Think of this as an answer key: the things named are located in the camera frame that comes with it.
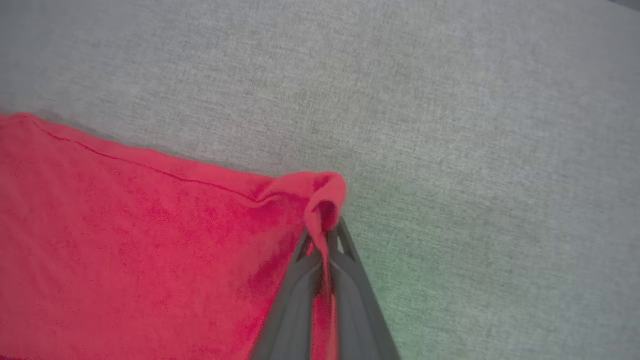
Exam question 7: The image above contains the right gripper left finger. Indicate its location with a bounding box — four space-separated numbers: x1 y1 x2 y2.
249 229 322 360

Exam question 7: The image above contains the red white Bulls jersey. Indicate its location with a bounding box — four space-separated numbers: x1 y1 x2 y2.
0 112 347 360

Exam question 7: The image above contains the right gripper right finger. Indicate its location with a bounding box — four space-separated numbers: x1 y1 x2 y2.
327 217 401 360

